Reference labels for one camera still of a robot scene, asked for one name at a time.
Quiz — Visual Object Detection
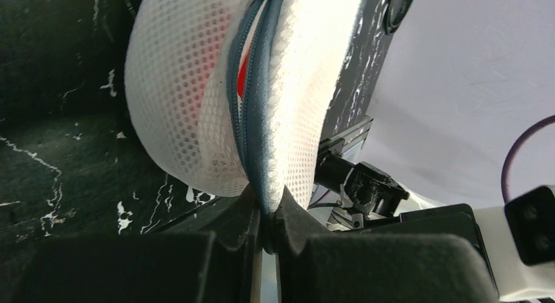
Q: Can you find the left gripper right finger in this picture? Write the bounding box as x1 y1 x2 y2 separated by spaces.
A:
274 191 499 302

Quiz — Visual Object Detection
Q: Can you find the black cable coil right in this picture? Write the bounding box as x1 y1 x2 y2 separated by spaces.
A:
384 0 420 35

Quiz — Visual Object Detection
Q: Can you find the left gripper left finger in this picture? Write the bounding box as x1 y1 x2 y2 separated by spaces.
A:
10 187 261 302

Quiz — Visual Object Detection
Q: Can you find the red bra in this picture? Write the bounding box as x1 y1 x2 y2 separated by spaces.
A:
236 48 250 99

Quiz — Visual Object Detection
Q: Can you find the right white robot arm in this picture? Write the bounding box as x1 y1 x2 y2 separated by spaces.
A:
315 150 554 302

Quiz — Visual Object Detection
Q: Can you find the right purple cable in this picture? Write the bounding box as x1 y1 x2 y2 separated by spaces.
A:
501 115 555 205

